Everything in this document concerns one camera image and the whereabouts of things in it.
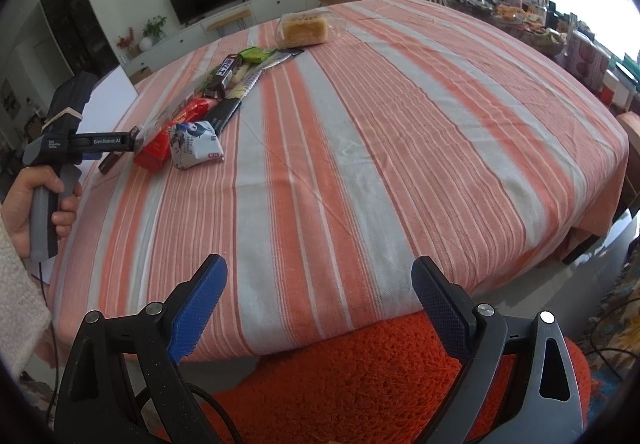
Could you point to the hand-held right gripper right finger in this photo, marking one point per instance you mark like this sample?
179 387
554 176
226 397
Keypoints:
442 319

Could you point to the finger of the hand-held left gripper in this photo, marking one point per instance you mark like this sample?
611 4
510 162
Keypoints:
134 139

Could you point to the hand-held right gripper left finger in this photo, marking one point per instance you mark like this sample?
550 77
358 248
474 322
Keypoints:
197 314

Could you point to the red snack packet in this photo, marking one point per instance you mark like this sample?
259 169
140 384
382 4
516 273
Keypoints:
165 139

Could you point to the dark brown snack bar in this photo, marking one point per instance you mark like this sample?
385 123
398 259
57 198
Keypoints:
108 164

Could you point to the long clear snack packet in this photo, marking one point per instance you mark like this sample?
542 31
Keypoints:
170 114

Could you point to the white and blue snack packet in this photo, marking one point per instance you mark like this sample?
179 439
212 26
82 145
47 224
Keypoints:
195 146

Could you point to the long black and clear packet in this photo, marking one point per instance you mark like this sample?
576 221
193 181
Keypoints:
225 114

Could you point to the brown chocolate bar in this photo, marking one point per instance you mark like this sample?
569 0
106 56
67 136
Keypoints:
225 71

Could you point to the cream snack packet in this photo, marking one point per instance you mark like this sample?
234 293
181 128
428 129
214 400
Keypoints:
240 80

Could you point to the light green snack packet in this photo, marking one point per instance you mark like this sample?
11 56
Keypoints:
255 55

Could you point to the bread loaf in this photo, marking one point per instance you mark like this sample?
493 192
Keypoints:
302 29

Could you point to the person's left forearm white sleeve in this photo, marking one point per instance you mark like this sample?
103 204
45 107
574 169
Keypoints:
20 304

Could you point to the person's left hand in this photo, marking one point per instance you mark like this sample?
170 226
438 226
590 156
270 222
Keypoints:
17 214

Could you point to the white board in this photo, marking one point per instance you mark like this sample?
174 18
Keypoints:
112 99

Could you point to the red flower arrangement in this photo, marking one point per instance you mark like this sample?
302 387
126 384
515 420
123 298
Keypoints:
127 41

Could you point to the green plant in white vase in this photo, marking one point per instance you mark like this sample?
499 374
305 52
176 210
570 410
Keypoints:
152 31

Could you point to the orange shaggy seat cushion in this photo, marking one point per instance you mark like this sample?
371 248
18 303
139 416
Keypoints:
350 384

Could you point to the dark glass display cabinet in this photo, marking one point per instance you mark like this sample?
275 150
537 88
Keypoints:
75 24

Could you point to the wooden stool with hairpin legs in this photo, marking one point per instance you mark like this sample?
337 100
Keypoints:
227 17

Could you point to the patterned floor rug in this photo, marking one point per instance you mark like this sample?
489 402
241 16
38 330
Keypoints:
615 334

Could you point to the orange grey striped tablecloth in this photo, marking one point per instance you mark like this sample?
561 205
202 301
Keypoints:
350 149

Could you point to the white television cabinet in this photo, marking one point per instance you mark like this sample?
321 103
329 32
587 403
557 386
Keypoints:
280 1

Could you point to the red and white box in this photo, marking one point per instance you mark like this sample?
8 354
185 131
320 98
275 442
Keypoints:
585 59

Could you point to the pile of assorted clutter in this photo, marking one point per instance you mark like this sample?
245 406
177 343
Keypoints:
520 14

